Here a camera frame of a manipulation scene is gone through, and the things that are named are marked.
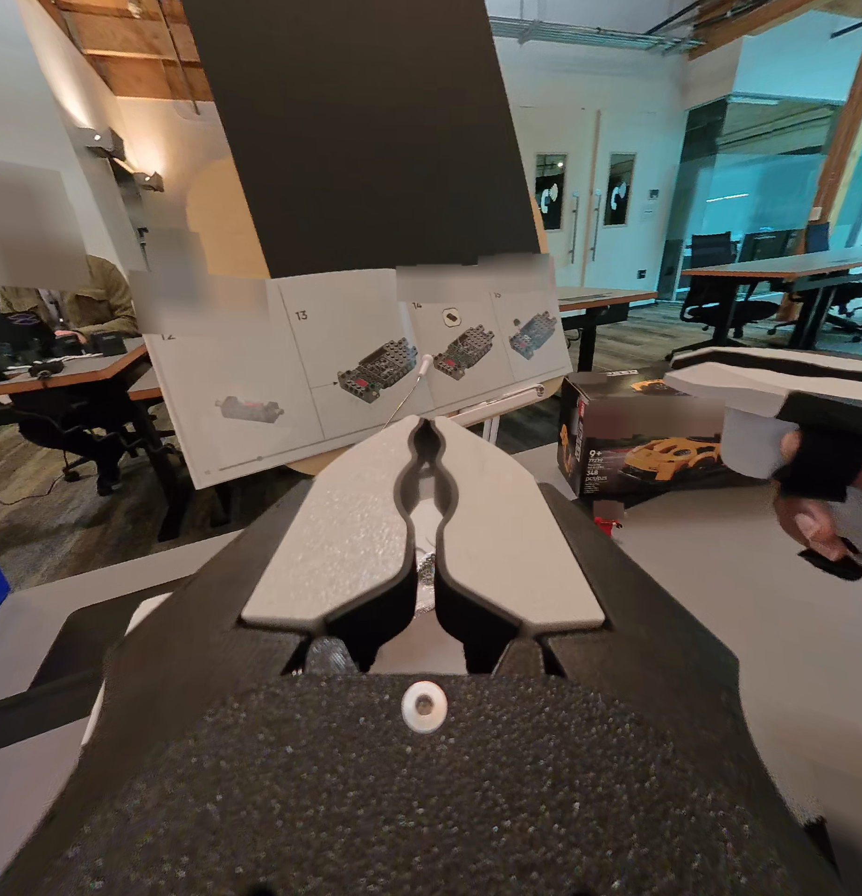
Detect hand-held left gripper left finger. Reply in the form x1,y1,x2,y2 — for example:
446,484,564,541
239,414,429,674

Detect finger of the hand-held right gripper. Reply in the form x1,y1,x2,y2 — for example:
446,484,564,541
662,364,811,421
671,346,862,386

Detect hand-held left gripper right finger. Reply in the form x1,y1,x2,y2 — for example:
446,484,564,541
433,414,608,674

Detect brick building instruction booklet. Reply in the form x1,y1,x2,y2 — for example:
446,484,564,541
142,262,575,492

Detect wood-edged office desk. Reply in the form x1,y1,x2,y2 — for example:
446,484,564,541
0,338,194,541
555,286,660,373
681,245,862,352

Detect black office chair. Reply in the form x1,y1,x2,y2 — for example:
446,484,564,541
678,233,783,352

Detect clear plastic parts bag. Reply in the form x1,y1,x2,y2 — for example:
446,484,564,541
412,546,440,618

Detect black toy car box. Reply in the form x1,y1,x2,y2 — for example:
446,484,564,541
555,371,776,503

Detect dark door window panel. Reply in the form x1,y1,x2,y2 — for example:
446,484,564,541
603,150,638,230
534,152,569,233

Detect group of small black cameras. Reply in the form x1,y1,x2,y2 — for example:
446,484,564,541
25,332,128,384

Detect black laptop pink logo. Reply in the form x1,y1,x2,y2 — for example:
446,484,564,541
0,289,58,366

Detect dark backdrop board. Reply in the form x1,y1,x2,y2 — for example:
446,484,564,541
181,0,545,279

